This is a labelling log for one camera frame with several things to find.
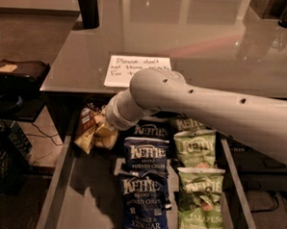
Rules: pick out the green Kettle bag back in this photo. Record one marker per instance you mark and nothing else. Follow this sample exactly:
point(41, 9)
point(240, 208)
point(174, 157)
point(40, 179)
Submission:
point(184, 123)

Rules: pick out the black cylinder on counter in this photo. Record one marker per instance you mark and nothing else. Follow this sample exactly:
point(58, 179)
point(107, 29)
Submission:
point(89, 13)

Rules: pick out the white handwritten paper note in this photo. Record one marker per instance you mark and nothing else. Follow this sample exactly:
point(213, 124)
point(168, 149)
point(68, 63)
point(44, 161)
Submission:
point(121, 68)

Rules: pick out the green jalapeno Kettle bag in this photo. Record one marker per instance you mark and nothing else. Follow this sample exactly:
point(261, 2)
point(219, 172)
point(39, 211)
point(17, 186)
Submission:
point(200, 192)

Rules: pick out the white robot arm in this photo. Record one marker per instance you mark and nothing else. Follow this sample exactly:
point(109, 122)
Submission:
point(255, 121)

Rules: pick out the black office chair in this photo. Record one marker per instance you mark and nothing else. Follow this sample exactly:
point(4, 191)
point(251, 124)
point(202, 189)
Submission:
point(20, 84)

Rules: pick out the blue salt vinegar Kettle bag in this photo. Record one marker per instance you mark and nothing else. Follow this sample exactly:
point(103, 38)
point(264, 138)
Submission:
point(143, 201)

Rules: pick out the black crate on floor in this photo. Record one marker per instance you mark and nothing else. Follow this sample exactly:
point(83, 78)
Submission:
point(14, 149)

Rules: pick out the grey open top drawer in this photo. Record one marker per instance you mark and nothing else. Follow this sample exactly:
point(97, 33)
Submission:
point(83, 192)

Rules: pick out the dark blue Kettle bag back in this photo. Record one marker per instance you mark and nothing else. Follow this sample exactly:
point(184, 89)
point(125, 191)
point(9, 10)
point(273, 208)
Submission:
point(155, 128)

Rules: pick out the blue Kettle bag middle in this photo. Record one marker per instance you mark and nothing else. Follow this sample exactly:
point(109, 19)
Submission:
point(145, 154)

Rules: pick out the green Kettle bag middle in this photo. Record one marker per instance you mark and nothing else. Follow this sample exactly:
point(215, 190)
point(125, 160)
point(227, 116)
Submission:
point(196, 149)

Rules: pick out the brown sea salt chip bag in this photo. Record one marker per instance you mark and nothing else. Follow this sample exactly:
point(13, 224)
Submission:
point(86, 128)

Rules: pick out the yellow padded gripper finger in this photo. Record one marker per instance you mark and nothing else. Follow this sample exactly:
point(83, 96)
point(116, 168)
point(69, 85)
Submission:
point(105, 136)
point(99, 116)

